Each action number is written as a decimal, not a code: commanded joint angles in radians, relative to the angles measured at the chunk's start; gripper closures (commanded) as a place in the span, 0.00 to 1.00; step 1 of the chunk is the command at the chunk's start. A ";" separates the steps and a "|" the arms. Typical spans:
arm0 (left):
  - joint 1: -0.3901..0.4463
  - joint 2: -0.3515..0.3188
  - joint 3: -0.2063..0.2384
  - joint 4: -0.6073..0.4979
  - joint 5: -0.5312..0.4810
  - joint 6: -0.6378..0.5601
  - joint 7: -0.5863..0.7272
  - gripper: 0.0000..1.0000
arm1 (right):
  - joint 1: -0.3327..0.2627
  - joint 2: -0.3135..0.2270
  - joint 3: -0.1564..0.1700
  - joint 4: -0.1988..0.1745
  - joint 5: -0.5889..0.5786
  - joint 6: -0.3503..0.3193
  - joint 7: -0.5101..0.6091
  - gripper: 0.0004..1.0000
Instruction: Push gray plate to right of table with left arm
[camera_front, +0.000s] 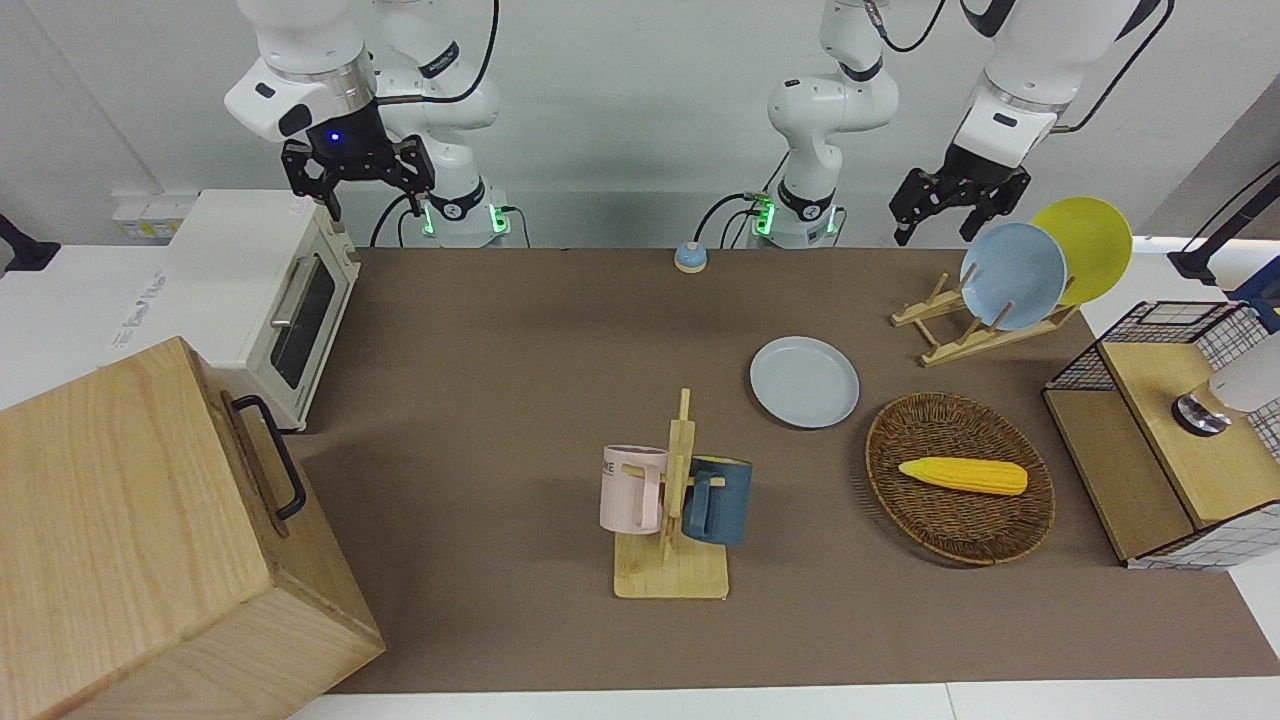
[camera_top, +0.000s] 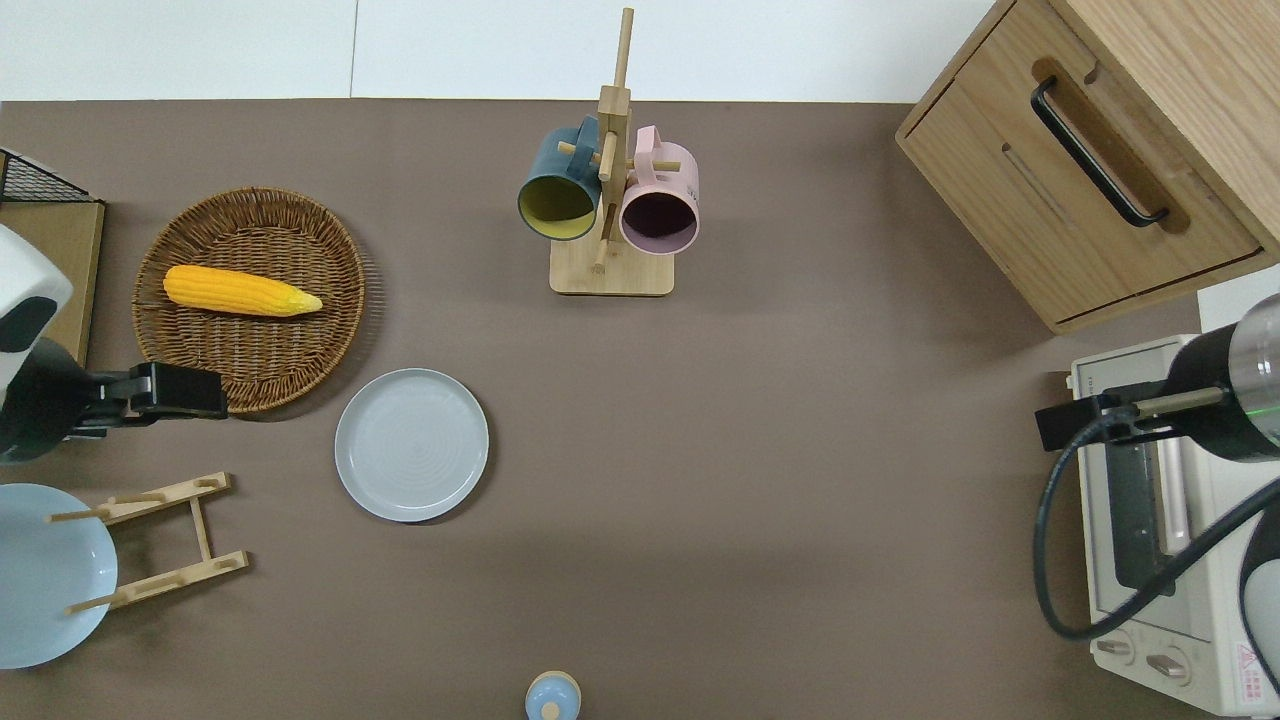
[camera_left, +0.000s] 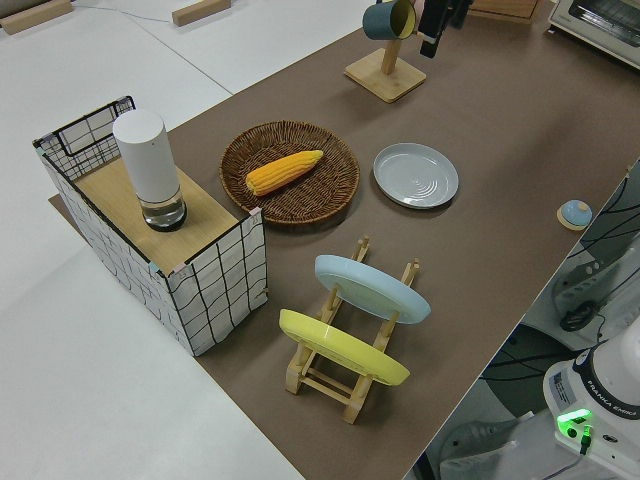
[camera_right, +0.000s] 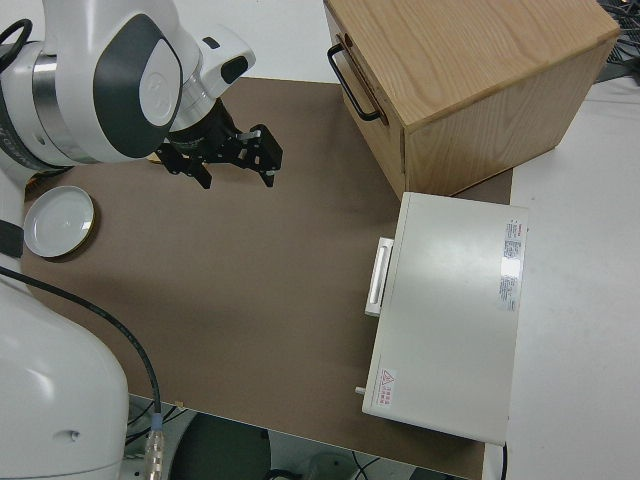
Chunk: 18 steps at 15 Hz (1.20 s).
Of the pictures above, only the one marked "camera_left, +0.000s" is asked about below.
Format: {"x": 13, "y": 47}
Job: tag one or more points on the white cylinder with glass base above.
{"x": 145, "y": 160}

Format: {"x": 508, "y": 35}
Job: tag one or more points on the wooden mug tree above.
{"x": 385, "y": 77}

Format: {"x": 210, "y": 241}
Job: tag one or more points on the yellow corn cob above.
{"x": 282, "y": 172}

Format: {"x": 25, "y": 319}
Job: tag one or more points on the yellow plate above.
{"x": 340, "y": 345}

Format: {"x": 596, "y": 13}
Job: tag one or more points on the wooden cabinet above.
{"x": 500, "y": 7}

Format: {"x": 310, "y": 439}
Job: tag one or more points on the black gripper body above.
{"x": 437, "y": 12}

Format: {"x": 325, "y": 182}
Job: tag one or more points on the gray round plate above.
{"x": 415, "y": 175}

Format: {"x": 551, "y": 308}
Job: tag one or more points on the wooden dish rack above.
{"x": 320, "y": 385}

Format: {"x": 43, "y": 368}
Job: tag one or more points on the dark teal mug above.
{"x": 380, "y": 20}

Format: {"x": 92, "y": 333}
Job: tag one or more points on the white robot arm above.
{"x": 615, "y": 395}

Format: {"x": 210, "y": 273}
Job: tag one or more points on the wooden block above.
{"x": 200, "y": 11}
{"x": 30, "y": 12}

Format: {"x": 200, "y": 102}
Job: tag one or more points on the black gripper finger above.
{"x": 425, "y": 46}
{"x": 435, "y": 44}

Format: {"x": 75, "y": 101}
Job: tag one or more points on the pink mug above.
{"x": 419, "y": 7}

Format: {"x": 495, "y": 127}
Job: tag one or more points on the brown wicker basket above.
{"x": 310, "y": 200}

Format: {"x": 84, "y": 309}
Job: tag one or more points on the brown table mat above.
{"x": 500, "y": 150}

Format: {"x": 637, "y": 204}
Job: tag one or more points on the cream toaster oven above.
{"x": 595, "y": 25}

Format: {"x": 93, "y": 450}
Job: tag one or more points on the light blue plate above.
{"x": 370, "y": 290}

